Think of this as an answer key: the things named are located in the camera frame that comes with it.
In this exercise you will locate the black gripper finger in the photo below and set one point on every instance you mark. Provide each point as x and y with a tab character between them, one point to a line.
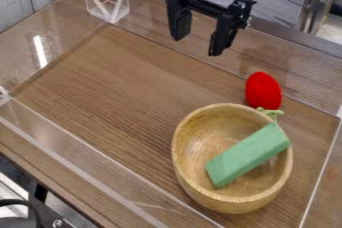
179	19
223	35

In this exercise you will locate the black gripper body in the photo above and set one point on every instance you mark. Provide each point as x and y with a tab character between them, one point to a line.
209	0

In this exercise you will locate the red plush strawberry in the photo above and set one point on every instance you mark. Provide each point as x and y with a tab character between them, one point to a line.
263	94

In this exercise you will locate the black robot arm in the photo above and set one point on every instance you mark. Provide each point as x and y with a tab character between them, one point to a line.
231	14

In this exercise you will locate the metal table leg background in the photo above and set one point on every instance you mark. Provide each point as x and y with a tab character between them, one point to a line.
313	15

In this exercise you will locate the wooden bowl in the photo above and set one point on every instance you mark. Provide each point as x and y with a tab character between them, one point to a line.
209	131

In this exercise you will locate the clear acrylic tray walls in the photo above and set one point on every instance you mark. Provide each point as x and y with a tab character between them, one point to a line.
97	93

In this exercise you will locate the green rectangular block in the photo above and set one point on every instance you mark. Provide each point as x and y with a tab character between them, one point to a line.
247	154

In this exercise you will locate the clear acrylic corner bracket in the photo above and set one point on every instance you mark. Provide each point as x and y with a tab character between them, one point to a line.
110	11

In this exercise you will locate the black table frame bracket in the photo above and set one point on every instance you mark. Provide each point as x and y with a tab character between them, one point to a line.
22	212

